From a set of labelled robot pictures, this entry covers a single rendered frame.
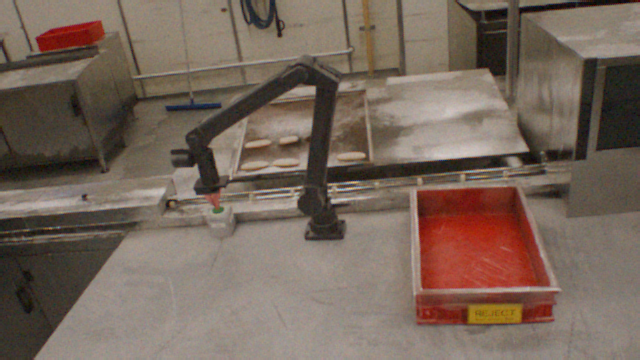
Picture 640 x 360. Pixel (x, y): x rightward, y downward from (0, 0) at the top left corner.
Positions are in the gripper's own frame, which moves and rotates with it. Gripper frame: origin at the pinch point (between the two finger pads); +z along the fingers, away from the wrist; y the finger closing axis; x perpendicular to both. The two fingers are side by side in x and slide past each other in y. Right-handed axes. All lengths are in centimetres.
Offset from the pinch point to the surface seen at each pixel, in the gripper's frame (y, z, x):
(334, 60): 24, 71, 383
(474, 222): 77, 9, -8
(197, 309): -0.3, 9.4, -36.0
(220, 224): 0.6, 4.5, -3.5
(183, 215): -13.9, 5.2, 5.0
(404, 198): 58, 6, 4
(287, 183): 18.2, 9.4, 27.5
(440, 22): 126, 37, 353
